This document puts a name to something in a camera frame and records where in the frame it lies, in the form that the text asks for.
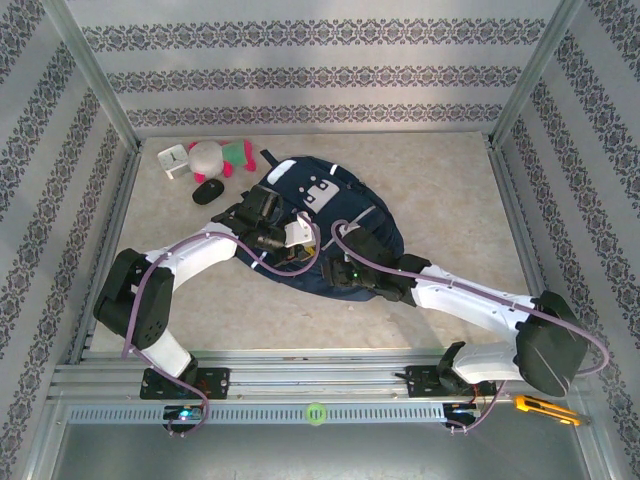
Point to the perforated metal strip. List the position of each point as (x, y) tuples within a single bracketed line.
[(260, 414)]

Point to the black computer mouse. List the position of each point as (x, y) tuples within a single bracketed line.
[(208, 192)]

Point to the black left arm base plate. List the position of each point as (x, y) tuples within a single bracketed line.
[(215, 382)]

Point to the aluminium frame post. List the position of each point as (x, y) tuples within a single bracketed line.
[(532, 75), (93, 75)]

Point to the white alarm clock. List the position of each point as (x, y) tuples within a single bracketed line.
[(172, 160)]

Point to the yellow utility knife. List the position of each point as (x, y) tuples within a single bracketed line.
[(545, 407)]

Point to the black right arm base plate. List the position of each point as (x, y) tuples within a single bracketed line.
[(422, 380)]

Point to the aluminium side rail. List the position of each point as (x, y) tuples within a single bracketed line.
[(115, 225), (517, 225)]

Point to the aluminium mounting rail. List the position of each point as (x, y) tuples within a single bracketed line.
[(310, 380)]

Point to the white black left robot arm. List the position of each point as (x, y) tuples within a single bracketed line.
[(195, 257)]

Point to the pink green plush toy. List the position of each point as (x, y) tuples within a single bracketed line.
[(207, 156)]

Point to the small circuit board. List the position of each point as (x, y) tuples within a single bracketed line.
[(462, 412), (185, 413)]

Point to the navy blue backpack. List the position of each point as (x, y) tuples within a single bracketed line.
[(350, 200)]

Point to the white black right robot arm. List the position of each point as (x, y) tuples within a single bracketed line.
[(470, 300)]

